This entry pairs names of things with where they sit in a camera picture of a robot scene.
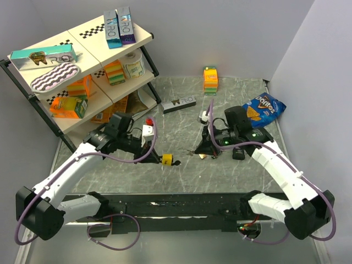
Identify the purple toothpaste box standing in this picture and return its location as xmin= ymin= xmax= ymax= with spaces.
xmin=117 ymin=7 xmax=136 ymax=45

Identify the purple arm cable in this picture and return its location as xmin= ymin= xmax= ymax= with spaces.
xmin=14 ymin=118 xmax=158 ymax=245
xmin=207 ymin=98 xmax=337 ymax=241

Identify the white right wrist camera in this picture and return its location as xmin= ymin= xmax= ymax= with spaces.
xmin=197 ymin=111 xmax=209 ymax=125

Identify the toilet paper roll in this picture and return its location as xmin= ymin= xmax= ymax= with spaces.
xmin=119 ymin=49 xmax=145 ymax=79

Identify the yellow padlock black key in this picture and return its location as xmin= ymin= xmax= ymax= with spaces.
xmin=172 ymin=160 xmax=181 ymax=166

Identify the teal toothpaste box lying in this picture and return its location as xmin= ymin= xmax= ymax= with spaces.
xmin=10 ymin=44 xmax=77 ymax=70

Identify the brown pouch bottom shelf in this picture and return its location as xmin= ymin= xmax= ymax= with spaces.
xmin=126 ymin=90 xmax=149 ymax=120

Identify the orange green snack box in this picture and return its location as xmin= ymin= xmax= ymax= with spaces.
xmin=49 ymin=96 xmax=88 ymax=119

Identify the orange box bottom shelf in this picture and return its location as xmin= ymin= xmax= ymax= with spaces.
xmin=90 ymin=95 xmax=129 ymax=124

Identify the blue Doritos chip bag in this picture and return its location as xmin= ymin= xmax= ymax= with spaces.
xmin=242 ymin=92 xmax=286 ymax=128

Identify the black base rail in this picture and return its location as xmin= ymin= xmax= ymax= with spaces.
xmin=75 ymin=192 xmax=276 ymax=234

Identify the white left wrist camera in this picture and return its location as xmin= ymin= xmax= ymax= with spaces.
xmin=141 ymin=118 xmax=155 ymax=147

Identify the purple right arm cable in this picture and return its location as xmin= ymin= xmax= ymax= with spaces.
xmin=207 ymin=98 xmax=337 ymax=241

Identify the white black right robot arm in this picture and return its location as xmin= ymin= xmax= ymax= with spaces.
xmin=195 ymin=105 xmax=337 ymax=241

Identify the pink grey striped sponge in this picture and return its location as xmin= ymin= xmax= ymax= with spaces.
xmin=30 ymin=62 xmax=80 ymax=94

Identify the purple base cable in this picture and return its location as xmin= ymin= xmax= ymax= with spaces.
xmin=238 ymin=219 xmax=291 ymax=246
xmin=86 ymin=214 xmax=141 ymax=251

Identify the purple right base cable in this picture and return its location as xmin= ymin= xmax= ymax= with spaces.
xmin=238 ymin=219 xmax=291 ymax=246

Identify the silver toothpaste box on table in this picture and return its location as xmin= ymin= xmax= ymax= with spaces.
xmin=162 ymin=96 xmax=196 ymax=114

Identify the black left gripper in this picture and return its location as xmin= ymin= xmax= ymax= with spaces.
xmin=117 ymin=132 xmax=160 ymax=163

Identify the sponge pack on table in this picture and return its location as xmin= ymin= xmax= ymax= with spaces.
xmin=203 ymin=67 xmax=218 ymax=95

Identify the blue toothpaste box standing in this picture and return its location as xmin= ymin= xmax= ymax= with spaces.
xmin=103 ymin=10 xmax=123 ymax=49

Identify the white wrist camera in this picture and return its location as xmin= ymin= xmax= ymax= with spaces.
xmin=141 ymin=118 xmax=155 ymax=147
xmin=197 ymin=111 xmax=209 ymax=125

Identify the orange sponge pack left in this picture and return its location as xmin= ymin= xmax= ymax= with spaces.
xmin=67 ymin=74 xmax=92 ymax=97

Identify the sponge pack middle shelf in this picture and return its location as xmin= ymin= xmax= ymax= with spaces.
xmin=103 ymin=60 xmax=125 ymax=85

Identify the beige black shelf rack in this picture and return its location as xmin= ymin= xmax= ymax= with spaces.
xmin=1 ymin=16 xmax=161 ymax=151

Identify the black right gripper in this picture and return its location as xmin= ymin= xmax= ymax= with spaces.
xmin=195 ymin=123 xmax=238 ymax=157

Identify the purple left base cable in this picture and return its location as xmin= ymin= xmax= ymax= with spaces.
xmin=86 ymin=214 xmax=141 ymax=251

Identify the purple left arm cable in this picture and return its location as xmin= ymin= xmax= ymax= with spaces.
xmin=14 ymin=118 xmax=158 ymax=245

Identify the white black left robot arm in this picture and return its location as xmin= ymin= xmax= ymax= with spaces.
xmin=15 ymin=112 xmax=161 ymax=240

